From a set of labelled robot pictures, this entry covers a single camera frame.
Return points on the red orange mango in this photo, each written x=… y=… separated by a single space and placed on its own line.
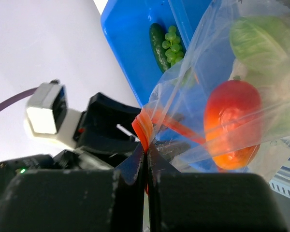
x=230 y=120

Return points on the dark green cucumber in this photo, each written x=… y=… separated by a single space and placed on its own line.
x=158 y=47

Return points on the blue plastic tray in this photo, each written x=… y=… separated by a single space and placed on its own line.
x=130 y=27

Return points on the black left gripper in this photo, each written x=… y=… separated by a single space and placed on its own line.
x=104 y=138

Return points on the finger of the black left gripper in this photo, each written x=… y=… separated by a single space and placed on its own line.
x=168 y=144

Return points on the green grape bunch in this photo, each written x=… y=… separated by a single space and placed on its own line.
x=172 y=44

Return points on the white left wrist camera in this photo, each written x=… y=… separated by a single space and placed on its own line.
x=48 y=119

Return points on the white slotted cable duct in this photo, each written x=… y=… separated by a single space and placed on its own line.
x=280 y=183

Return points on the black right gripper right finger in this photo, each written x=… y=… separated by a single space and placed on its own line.
x=209 y=202

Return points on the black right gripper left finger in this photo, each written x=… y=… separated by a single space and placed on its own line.
x=53 y=199

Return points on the clear zip top bag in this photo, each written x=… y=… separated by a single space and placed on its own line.
x=273 y=151

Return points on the white green cabbage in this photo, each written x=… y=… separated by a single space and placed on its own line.
x=261 y=45

